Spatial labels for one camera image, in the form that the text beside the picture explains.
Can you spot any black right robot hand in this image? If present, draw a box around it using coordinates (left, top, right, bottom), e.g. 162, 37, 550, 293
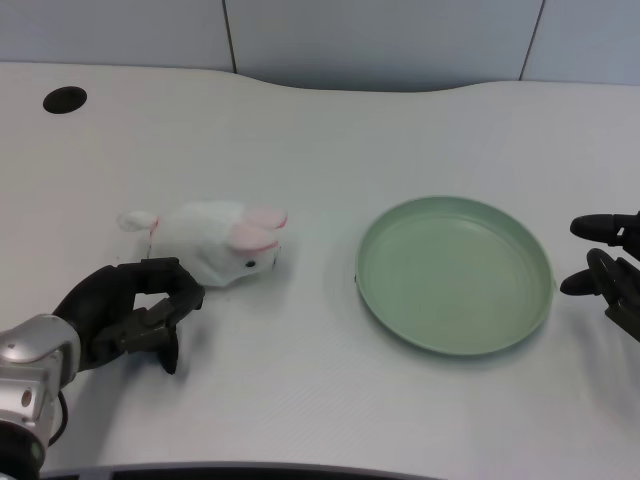
559, 210, 640, 344

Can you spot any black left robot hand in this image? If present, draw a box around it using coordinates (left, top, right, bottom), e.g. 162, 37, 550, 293
51, 257, 206, 376

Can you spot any white plush rabbit doll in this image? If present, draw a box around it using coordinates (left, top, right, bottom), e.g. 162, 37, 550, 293
116, 200, 290, 289

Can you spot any green round plate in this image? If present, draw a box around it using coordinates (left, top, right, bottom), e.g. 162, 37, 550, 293
353, 195, 558, 358

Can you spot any black round table grommet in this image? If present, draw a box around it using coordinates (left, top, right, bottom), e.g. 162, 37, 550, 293
42, 85, 89, 115

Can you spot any dark robot torso edge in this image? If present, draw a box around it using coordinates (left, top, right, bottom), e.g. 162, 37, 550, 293
37, 464, 441, 480

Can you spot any grey partition wall panel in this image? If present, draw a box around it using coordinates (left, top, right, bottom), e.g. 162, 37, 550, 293
0, 0, 640, 93

